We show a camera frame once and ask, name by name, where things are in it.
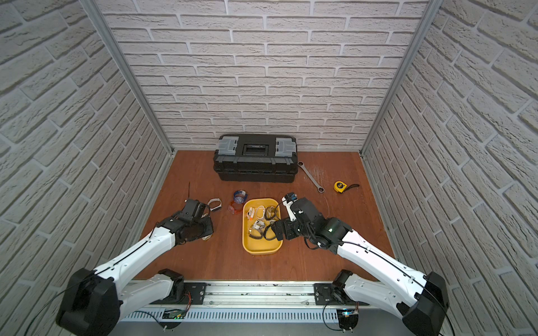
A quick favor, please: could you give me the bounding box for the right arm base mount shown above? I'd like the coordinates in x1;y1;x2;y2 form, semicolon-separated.
313;283;356;306

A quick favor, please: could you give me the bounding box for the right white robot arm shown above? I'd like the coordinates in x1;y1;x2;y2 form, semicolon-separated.
273;193;450;335

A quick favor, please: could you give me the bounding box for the pink orange watch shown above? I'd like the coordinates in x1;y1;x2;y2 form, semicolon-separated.
247;207;256;220

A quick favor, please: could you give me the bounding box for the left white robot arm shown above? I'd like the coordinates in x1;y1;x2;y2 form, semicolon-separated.
55;199;214;335

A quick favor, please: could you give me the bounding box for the white band watch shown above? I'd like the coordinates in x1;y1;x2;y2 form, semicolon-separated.
207;198;222;211

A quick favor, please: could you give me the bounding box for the yellow tape measure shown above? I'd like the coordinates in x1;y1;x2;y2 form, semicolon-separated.
333;181;347;193

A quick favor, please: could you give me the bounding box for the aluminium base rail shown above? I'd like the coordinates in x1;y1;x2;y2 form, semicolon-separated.
120;281;390;329

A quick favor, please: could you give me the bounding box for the red transparent watch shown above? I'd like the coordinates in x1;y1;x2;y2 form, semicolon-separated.
228;202;243;215

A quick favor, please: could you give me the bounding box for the yellow rectangular tray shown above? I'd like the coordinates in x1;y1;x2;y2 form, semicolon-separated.
242;198;282;256

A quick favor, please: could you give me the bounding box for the blue transparent watch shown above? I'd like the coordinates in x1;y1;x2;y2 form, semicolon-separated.
233;190;248;204

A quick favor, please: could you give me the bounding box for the black plastic toolbox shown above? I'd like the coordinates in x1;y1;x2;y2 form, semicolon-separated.
213;134;298;183

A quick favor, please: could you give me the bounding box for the silver combination wrench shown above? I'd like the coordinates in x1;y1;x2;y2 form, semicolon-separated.
298;161;325;193

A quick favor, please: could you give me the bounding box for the clear white watch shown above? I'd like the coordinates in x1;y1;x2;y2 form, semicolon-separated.
249;220;266;235

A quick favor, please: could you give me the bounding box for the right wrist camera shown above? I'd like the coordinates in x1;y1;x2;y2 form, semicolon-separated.
282;193;297;222

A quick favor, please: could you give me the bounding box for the dark brown strap watch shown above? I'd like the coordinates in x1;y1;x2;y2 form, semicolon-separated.
248;227;263;240

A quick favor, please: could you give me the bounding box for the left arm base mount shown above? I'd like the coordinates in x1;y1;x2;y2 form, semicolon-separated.
154;282;207;305

